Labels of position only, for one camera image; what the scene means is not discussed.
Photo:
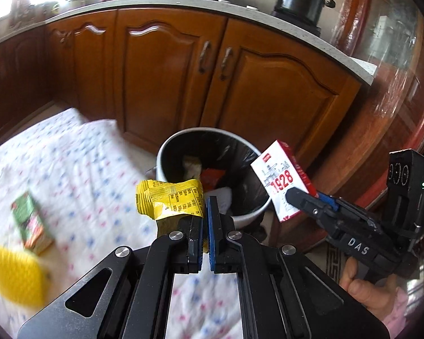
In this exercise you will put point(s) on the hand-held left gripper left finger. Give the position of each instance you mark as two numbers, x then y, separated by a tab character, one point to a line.
195	250

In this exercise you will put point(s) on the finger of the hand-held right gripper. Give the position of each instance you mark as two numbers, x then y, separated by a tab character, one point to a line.
328	200
307	204

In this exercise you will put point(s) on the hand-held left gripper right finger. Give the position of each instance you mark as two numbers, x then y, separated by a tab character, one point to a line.
212	240

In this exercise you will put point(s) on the white box with red sides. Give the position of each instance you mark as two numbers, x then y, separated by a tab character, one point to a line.
279	180

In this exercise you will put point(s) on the yellow snack wrapper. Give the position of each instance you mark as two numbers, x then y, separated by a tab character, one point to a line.
169	197

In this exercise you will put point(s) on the white trash bin black liner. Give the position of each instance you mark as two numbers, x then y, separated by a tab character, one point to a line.
249	183

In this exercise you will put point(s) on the person's right forearm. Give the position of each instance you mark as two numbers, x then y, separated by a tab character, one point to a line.
404	314

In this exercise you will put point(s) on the person's right hand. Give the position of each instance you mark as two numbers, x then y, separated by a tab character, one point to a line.
371	300

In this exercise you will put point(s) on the red snack wrapper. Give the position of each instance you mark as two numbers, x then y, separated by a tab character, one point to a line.
212	178

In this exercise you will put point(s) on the crumpled white paper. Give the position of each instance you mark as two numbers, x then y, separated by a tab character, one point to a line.
192	167

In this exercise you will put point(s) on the wooden glass door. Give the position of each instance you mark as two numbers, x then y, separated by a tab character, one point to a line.
385	77

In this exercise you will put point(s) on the green carton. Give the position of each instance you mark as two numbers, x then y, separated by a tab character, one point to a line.
30	219

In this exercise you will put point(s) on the wooden lower cabinets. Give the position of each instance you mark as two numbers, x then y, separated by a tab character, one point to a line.
162	77

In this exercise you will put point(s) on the yellow foam fruit net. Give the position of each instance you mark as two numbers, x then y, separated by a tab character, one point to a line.
14	275

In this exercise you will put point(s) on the grey kitchen countertop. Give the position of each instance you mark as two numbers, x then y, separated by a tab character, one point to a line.
233	12

